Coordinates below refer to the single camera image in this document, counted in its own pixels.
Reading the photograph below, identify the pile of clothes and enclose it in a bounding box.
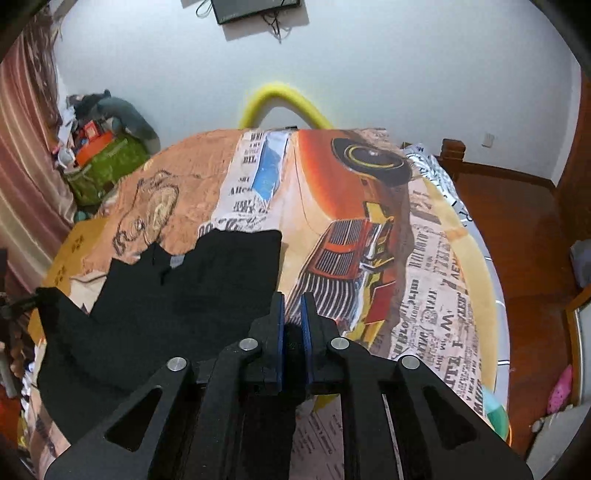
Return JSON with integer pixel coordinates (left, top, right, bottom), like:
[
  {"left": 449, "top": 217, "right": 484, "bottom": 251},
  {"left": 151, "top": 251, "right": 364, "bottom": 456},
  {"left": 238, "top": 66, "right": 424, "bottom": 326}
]
[{"left": 53, "top": 95, "right": 93, "bottom": 162}]

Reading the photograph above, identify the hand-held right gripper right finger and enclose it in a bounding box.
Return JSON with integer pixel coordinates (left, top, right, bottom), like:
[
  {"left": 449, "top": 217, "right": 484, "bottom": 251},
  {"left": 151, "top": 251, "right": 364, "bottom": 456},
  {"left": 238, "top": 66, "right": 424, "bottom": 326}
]
[{"left": 300, "top": 292, "right": 534, "bottom": 480}]

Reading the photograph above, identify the bamboo lap tray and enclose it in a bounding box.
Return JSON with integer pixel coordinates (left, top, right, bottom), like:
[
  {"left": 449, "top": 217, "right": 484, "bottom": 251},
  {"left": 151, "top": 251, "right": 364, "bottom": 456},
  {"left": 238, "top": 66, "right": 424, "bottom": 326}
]
[{"left": 28, "top": 216, "right": 116, "bottom": 342}]

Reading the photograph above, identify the black elephant print T-shirt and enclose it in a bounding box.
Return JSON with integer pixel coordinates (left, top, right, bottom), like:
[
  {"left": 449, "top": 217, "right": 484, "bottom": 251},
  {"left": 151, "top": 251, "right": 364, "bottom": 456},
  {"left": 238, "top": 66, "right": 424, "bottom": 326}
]
[{"left": 36, "top": 228, "right": 296, "bottom": 446}]

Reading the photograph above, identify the black hanging cable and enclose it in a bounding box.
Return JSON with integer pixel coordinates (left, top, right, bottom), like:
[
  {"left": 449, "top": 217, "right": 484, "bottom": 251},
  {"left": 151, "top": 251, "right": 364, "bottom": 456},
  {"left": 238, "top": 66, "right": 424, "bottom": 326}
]
[{"left": 263, "top": 9, "right": 293, "bottom": 44}]

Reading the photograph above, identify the printed car newspaper blanket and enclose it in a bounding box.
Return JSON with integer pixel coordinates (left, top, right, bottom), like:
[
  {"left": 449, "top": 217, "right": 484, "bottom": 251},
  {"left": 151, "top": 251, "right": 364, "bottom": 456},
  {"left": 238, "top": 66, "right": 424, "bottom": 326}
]
[{"left": 18, "top": 127, "right": 511, "bottom": 480}]

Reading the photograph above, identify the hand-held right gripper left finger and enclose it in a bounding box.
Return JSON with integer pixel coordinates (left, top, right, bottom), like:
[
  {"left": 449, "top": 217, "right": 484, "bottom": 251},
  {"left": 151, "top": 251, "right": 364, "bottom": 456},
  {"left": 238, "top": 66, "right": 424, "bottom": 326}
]
[{"left": 44, "top": 292, "right": 284, "bottom": 480}]

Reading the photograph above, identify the white patterned bed sheet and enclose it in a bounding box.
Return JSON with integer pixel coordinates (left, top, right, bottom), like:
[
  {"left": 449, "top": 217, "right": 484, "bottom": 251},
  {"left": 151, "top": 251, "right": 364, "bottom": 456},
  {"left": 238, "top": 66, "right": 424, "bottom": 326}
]
[{"left": 399, "top": 142, "right": 472, "bottom": 227}]

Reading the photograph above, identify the small black wall monitor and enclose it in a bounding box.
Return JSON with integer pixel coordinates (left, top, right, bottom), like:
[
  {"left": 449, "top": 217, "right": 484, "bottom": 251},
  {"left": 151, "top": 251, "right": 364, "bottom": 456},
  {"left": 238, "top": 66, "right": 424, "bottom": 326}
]
[{"left": 210, "top": 0, "right": 302, "bottom": 25}]

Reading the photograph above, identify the orange box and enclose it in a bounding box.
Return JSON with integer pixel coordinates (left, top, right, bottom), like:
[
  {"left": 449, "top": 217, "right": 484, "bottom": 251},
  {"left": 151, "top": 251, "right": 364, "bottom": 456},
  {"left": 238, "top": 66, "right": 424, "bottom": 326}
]
[{"left": 74, "top": 121, "right": 114, "bottom": 168}]

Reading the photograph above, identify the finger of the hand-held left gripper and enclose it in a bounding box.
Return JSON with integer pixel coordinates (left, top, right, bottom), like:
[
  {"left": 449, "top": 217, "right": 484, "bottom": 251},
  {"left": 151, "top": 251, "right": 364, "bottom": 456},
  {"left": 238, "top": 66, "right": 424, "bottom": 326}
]
[{"left": 0, "top": 294, "right": 40, "bottom": 322}]

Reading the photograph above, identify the grey plush toy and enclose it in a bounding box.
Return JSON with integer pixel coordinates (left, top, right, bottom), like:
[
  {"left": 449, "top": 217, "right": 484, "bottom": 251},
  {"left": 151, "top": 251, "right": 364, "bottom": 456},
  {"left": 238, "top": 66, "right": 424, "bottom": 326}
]
[{"left": 74, "top": 90, "right": 161, "bottom": 153}]

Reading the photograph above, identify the wooden bedpost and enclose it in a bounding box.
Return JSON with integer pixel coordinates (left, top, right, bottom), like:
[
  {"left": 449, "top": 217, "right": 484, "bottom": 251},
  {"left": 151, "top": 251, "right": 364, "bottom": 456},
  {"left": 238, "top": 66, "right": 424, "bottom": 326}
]
[{"left": 436, "top": 137, "right": 466, "bottom": 163}]

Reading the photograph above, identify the green storage bag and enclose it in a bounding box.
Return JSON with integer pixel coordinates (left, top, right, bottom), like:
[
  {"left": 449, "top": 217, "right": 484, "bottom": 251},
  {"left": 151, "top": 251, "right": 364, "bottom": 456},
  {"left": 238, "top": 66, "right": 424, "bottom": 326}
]
[{"left": 65, "top": 134, "right": 151, "bottom": 208}]

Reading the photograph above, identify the striped pink curtain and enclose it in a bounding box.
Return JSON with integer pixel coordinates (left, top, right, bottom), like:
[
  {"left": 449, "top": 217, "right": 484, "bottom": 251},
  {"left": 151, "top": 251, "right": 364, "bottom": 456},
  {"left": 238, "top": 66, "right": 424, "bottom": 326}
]
[{"left": 0, "top": 9, "right": 77, "bottom": 296}]

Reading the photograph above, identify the yellow foam tube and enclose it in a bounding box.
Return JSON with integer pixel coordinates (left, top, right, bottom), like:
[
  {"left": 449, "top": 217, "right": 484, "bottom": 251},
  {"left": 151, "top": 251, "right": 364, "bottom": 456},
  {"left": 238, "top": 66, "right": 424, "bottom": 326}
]
[{"left": 238, "top": 82, "right": 334, "bottom": 130}]

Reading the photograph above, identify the pink soft object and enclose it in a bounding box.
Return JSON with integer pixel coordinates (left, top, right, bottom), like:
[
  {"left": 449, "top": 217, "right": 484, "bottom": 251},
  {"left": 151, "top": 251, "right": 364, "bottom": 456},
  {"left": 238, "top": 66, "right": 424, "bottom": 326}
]
[{"left": 547, "top": 364, "right": 574, "bottom": 415}]

